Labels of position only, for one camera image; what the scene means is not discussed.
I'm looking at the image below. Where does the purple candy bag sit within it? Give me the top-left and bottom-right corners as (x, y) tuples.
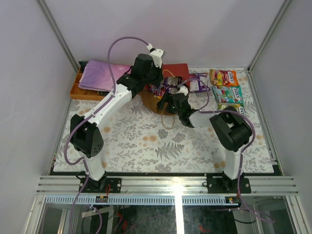
(189, 73), (210, 93)
(148, 77), (183, 99)

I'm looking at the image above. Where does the red brown paper bag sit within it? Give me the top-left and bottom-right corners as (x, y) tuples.
(139, 63), (189, 130)

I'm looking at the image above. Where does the teal Fox's mint candy bag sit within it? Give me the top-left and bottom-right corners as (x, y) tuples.
(213, 85), (244, 104)

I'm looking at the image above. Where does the orange Fox's fruits candy bag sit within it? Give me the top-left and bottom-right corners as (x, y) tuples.
(209, 69), (239, 86)

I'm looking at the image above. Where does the green yellow candy bag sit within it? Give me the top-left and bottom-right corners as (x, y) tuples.
(217, 103), (246, 116)

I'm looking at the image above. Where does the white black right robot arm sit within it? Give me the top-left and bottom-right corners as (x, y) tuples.
(157, 93), (254, 194)

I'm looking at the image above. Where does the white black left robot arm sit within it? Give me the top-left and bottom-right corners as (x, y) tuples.
(70, 49), (163, 193)

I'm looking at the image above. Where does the pink purple folded cloth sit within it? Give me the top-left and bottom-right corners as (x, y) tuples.
(78, 59), (132, 93)

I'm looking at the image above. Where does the wooden tray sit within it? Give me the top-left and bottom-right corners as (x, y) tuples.
(70, 62), (105, 101)

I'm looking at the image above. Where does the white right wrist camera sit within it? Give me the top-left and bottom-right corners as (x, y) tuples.
(176, 85), (189, 96)

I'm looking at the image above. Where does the left aluminium frame post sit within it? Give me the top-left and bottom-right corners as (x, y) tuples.
(36, 0), (79, 72)

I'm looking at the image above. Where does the aluminium frame post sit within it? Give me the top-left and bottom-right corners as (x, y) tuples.
(248, 0), (293, 72)
(36, 0), (79, 72)

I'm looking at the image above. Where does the aluminium front rail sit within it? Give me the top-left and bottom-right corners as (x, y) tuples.
(36, 175), (299, 196)

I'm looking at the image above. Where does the right aluminium frame post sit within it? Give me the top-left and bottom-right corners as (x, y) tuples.
(248, 0), (293, 72)

